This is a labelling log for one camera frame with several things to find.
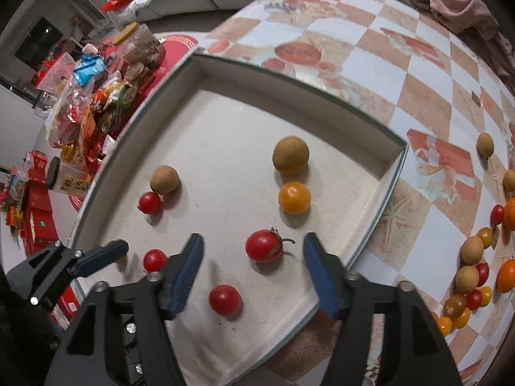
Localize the red cherry tomato with stem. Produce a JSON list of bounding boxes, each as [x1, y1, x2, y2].
[[245, 227, 296, 263]]

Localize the pink blanket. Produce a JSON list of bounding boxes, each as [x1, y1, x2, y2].
[[380, 0, 515, 89]]

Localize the clear jar with yellow lid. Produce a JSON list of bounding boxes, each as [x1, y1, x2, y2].
[[113, 22, 166, 70]]

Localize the red gift boxes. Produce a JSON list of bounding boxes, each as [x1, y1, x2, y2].
[[6, 149, 83, 330]]

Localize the orange-yellow cherry tomato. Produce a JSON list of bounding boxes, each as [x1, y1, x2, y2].
[[278, 181, 312, 215]]

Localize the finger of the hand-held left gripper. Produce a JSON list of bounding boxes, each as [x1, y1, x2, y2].
[[6, 239, 130, 313]]

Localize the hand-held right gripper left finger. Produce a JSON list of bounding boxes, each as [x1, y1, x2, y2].
[[44, 232, 205, 386]]

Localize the pile of snack packets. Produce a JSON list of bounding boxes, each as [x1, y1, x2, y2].
[[43, 44, 162, 170]]

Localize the brown cherry tomato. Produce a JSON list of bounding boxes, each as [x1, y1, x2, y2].
[[444, 293, 468, 318]]

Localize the large longan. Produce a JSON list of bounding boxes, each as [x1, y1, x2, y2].
[[272, 137, 310, 176]]

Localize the round red mat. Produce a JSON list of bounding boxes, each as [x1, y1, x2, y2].
[[155, 34, 201, 86]]

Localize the shallow white box tray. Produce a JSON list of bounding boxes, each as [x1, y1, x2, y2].
[[68, 48, 410, 386]]

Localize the dark television screen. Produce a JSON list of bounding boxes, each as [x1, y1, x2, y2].
[[14, 16, 65, 71]]

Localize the jar with black lid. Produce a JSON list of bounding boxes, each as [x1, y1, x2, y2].
[[45, 157, 96, 198]]

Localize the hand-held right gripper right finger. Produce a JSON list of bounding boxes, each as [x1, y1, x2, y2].
[[303, 232, 463, 386]]

